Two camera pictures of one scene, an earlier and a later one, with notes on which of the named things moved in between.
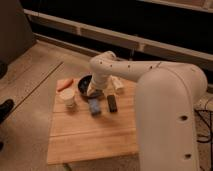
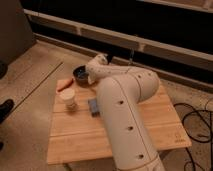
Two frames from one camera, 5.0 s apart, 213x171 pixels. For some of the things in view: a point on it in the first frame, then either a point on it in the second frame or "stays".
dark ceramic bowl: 82,86 to 81,75
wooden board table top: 76,134 stays
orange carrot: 66,84 stays
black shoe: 6,108 stays
